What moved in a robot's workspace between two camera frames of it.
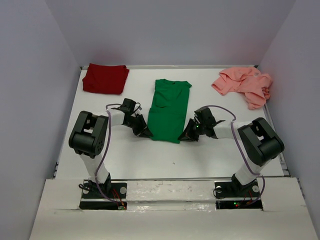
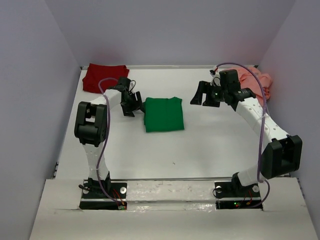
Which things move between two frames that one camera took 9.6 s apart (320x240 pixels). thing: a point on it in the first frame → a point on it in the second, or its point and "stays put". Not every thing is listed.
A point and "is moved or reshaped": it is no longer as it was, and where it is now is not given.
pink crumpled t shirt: [255, 86] stays put
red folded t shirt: [105, 78] stays put
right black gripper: [188, 134] → [202, 88]
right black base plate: [235, 189] stays put
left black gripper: [142, 131] → [137, 104]
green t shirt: [167, 112] is moved or reshaped
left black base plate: [90, 190] stays put
